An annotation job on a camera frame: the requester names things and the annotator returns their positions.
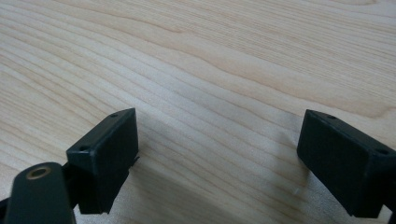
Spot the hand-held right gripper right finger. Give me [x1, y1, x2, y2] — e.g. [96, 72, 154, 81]
[296, 108, 396, 218]

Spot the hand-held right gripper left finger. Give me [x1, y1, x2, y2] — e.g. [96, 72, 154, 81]
[65, 107, 140, 216]

